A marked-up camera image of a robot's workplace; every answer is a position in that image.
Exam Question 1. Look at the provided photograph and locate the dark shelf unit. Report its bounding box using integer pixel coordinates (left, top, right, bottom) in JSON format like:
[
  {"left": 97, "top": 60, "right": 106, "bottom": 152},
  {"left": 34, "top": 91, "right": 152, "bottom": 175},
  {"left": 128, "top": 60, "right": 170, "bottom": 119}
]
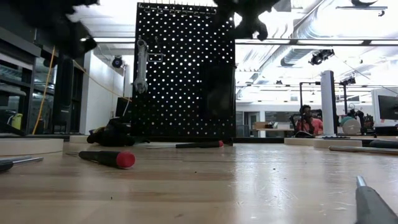
[{"left": 0, "top": 26, "right": 43, "bottom": 136}]

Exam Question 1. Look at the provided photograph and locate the round black ceiling camera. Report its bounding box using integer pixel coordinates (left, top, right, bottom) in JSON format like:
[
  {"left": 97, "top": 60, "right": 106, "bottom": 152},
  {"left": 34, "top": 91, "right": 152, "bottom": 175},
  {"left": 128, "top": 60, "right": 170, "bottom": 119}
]
[{"left": 111, "top": 55, "right": 124, "bottom": 69}]

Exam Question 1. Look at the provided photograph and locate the silver double prong peg hook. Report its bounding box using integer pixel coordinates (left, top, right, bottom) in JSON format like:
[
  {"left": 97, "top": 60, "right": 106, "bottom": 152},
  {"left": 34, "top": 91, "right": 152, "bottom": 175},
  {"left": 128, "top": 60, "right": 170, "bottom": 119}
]
[{"left": 146, "top": 35, "right": 165, "bottom": 63}]

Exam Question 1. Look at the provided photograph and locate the black peg board bin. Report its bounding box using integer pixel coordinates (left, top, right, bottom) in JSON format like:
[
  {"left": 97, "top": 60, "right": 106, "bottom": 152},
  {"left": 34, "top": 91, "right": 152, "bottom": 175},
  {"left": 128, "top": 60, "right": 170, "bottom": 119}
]
[{"left": 205, "top": 63, "right": 237, "bottom": 121}]

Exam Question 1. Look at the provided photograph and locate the black monitor beside white cabinet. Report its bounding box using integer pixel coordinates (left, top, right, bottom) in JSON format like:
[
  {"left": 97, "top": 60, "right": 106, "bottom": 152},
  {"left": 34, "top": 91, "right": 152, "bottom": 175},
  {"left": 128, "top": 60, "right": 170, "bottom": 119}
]
[{"left": 377, "top": 95, "right": 398, "bottom": 121}]

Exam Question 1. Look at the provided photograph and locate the long ceiling light bar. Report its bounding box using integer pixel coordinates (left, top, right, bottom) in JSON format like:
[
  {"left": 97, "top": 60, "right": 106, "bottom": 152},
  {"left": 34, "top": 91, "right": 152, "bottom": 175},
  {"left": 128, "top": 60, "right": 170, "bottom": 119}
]
[{"left": 235, "top": 37, "right": 398, "bottom": 46}]

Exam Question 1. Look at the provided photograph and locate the person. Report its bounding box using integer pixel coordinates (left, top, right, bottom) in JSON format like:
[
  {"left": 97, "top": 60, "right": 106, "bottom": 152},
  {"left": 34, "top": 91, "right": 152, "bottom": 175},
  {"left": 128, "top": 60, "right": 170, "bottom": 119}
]
[{"left": 293, "top": 104, "right": 324, "bottom": 136}]

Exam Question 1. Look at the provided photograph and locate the black yellow hand tool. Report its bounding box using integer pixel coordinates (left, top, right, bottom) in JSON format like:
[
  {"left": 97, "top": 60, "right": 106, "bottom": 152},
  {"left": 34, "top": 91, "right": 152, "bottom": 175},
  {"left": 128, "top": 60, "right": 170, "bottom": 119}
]
[{"left": 86, "top": 116, "right": 150, "bottom": 147}]

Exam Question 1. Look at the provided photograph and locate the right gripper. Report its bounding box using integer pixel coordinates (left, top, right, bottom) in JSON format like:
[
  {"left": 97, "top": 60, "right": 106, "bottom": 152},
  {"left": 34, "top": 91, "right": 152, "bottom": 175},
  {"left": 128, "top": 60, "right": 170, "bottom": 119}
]
[{"left": 214, "top": 0, "right": 282, "bottom": 41}]

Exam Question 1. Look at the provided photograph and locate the yellow cable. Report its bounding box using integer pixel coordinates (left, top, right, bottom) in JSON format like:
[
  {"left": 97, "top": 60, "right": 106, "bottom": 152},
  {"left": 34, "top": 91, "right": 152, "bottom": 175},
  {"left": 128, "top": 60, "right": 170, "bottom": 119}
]
[{"left": 32, "top": 46, "right": 133, "bottom": 135}]

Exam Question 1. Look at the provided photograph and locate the black perforated peg board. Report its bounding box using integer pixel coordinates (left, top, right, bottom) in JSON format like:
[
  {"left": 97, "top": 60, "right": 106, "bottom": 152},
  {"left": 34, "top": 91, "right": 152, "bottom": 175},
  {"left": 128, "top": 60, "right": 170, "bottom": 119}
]
[{"left": 130, "top": 2, "right": 237, "bottom": 144}]

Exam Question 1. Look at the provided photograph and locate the yellow green container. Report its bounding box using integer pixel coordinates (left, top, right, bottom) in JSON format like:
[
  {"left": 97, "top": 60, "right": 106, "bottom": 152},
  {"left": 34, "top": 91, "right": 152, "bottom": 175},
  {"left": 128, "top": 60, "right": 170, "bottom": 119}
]
[{"left": 11, "top": 113, "right": 24, "bottom": 131}]

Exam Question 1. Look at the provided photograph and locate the black ceiling spotlight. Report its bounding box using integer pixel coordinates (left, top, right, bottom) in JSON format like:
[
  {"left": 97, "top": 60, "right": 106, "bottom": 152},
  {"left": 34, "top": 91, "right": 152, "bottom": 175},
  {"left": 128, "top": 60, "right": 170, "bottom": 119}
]
[{"left": 308, "top": 49, "right": 336, "bottom": 66}]

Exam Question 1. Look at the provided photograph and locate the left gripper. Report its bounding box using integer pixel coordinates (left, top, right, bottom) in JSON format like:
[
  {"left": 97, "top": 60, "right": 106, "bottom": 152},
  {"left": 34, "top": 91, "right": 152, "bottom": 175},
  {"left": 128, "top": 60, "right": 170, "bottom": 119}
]
[{"left": 18, "top": 0, "right": 100, "bottom": 60}]

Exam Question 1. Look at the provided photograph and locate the long silver wire tool rack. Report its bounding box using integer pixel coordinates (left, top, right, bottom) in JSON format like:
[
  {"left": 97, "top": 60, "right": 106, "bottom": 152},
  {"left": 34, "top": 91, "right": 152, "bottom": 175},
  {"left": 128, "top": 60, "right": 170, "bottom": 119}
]
[{"left": 136, "top": 1, "right": 218, "bottom": 18}]

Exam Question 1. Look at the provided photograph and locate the lilac pen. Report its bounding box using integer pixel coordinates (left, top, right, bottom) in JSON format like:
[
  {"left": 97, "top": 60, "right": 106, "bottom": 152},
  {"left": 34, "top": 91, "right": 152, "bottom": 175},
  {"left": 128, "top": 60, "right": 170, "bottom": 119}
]
[{"left": 354, "top": 175, "right": 398, "bottom": 224}]

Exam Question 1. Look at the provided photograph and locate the slim silver tool bar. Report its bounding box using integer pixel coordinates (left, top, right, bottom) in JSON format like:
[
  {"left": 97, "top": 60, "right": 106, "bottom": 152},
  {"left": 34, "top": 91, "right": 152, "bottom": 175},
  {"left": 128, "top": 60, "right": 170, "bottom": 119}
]
[{"left": 328, "top": 145, "right": 398, "bottom": 156}]

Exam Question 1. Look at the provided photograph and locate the black monitor on desk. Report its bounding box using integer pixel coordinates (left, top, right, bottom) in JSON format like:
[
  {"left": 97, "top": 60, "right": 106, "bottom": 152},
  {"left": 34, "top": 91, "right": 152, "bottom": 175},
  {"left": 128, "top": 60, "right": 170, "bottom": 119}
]
[{"left": 115, "top": 96, "right": 133, "bottom": 118}]

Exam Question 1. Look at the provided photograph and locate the large silver combination wrench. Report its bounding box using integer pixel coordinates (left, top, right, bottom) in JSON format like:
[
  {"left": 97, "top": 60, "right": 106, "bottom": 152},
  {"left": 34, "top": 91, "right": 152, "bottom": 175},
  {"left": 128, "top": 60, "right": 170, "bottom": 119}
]
[{"left": 132, "top": 35, "right": 150, "bottom": 95}]

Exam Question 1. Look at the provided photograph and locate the black tube stand frame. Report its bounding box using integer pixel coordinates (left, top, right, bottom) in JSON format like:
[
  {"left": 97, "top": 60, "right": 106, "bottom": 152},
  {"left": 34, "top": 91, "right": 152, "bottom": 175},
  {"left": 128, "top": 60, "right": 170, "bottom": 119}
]
[{"left": 298, "top": 81, "right": 351, "bottom": 127}]

